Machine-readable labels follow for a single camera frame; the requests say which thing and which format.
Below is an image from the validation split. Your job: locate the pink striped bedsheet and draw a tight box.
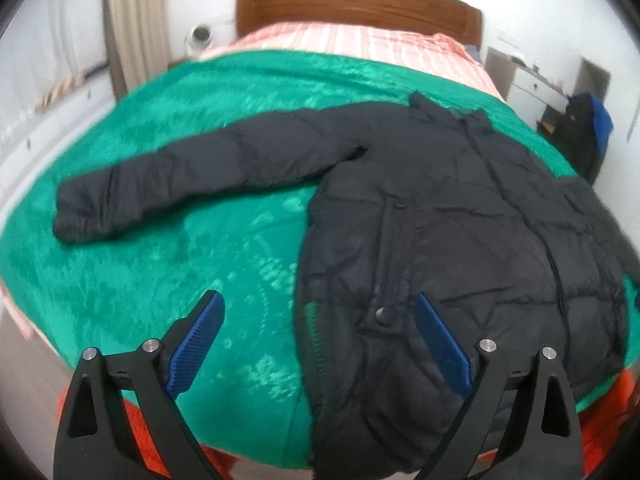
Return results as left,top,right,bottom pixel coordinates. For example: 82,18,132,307
199,22,503,100

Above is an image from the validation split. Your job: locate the beige curtain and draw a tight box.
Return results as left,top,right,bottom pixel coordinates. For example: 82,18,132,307
102,0,173,102

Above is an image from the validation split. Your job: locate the braided curtain rope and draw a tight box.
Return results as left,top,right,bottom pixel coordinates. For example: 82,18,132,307
34,72,87,111

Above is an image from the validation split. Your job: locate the black puffer jacket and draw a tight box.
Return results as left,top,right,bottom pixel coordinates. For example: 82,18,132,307
52,91,633,480

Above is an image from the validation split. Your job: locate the white desk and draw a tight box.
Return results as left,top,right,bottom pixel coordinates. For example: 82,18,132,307
485,46,576,128

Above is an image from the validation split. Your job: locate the round white appliance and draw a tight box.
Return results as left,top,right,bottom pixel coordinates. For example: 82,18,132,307
184,24,217,57

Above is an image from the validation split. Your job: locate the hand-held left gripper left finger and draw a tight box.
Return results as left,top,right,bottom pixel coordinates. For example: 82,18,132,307
52,289,226,480

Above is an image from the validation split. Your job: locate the orange fuzzy blanket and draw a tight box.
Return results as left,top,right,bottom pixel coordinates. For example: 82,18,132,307
55,367,637,480

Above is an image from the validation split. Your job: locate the green fuzzy blanket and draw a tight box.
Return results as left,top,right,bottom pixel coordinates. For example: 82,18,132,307
0,50,632,471

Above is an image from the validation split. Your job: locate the brown wooden headboard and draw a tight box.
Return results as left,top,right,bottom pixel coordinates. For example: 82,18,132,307
236,0,485,53

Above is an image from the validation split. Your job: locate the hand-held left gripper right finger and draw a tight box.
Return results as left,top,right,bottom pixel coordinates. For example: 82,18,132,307
414,293,586,480

